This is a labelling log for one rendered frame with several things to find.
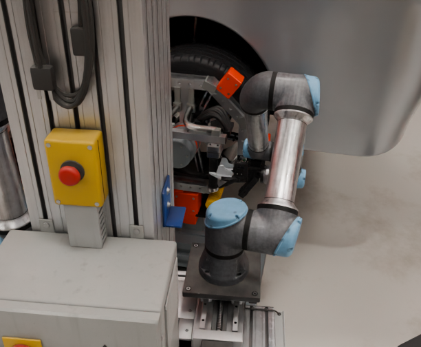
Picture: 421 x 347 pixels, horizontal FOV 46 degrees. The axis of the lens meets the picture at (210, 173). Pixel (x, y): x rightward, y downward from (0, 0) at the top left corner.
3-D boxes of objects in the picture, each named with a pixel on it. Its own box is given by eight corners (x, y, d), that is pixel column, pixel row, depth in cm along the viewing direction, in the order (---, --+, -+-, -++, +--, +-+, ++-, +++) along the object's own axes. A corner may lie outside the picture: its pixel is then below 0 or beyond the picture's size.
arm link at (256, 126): (230, 91, 145) (241, 165, 189) (267, 96, 143) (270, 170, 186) (238, 59, 149) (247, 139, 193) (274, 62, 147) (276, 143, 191)
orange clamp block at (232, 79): (232, 92, 207) (245, 76, 202) (228, 100, 200) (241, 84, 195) (218, 82, 205) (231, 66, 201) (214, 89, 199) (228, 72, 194)
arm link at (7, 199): (59, 248, 141) (17, 60, 114) (16, 279, 130) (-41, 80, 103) (30, 235, 147) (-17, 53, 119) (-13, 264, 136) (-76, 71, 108)
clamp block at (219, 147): (223, 148, 197) (224, 135, 194) (219, 159, 190) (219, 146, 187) (211, 146, 198) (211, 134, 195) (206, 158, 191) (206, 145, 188)
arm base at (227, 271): (247, 288, 144) (250, 261, 138) (196, 284, 145) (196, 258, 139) (249, 253, 156) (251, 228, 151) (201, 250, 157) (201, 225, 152)
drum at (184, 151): (203, 147, 222) (204, 119, 215) (192, 172, 204) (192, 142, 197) (173, 144, 224) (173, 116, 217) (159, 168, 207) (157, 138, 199)
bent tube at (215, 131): (228, 116, 204) (230, 91, 199) (219, 137, 188) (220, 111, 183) (187, 111, 208) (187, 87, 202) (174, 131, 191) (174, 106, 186)
